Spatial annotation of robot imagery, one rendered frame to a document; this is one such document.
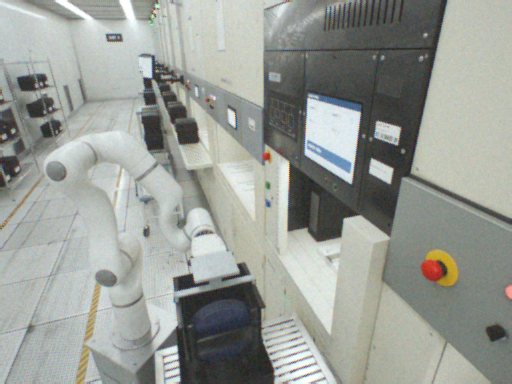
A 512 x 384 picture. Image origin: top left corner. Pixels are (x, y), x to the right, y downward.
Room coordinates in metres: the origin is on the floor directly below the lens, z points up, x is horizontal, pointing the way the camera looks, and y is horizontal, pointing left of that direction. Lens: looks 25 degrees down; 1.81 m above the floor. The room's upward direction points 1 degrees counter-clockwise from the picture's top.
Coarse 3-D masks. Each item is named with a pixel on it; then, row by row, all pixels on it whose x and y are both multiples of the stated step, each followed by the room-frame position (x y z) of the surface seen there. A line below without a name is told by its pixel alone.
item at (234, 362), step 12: (180, 336) 0.78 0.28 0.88; (180, 348) 0.77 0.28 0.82; (264, 348) 0.68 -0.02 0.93; (180, 360) 0.68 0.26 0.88; (216, 360) 0.76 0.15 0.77; (228, 360) 0.76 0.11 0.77; (240, 360) 0.76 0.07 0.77; (264, 360) 0.69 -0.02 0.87; (180, 372) 0.61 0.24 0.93; (192, 372) 0.72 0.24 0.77; (204, 372) 0.70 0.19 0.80; (216, 372) 0.72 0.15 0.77; (228, 372) 0.72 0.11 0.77; (240, 372) 0.70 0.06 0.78; (252, 372) 0.71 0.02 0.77; (264, 372) 0.69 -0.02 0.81
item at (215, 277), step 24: (192, 264) 0.68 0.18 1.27; (216, 264) 0.68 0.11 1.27; (240, 264) 0.81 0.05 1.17; (192, 288) 0.67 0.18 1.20; (216, 288) 0.68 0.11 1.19; (240, 288) 0.81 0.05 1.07; (192, 312) 0.76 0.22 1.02; (192, 336) 0.56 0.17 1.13; (216, 336) 0.58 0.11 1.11; (240, 336) 0.60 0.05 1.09; (192, 360) 0.57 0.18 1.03
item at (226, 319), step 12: (216, 312) 0.61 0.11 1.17; (228, 312) 0.62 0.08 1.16; (240, 312) 0.63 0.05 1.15; (204, 324) 0.60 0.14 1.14; (216, 324) 0.61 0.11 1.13; (228, 324) 0.62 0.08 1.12; (240, 324) 0.63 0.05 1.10; (204, 336) 0.60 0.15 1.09; (228, 348) 0.62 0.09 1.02; (240, 348) 0.63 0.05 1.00
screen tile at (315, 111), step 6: (312, 108) 0.99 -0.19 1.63; (318, 108) 0.96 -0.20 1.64; (312, 114) 0.99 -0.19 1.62; (318, 114) 0.95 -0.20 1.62; (324, 120) 0.92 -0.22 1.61; (312, 126) 0.99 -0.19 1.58; (324, 126) 0.92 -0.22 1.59; (312, 132) 0.98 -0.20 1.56; (318, 132) 0.95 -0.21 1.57; (324, 132) 0.91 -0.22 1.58; (318, 138) 0.94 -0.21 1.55; (324, 138) 0.91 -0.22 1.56
